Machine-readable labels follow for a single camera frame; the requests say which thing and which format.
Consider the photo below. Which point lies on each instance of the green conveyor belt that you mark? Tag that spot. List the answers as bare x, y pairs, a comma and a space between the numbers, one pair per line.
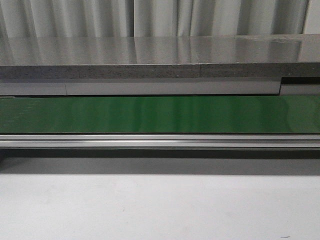
295, 114

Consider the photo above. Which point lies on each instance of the grey stone counter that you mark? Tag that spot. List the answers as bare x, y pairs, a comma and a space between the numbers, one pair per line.
196, 65

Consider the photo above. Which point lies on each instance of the white pleated curtain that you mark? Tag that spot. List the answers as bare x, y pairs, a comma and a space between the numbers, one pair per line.
159, 18

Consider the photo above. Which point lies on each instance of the aluminium conveyor frame rail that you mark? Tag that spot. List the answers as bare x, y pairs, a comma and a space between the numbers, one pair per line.
126, 140

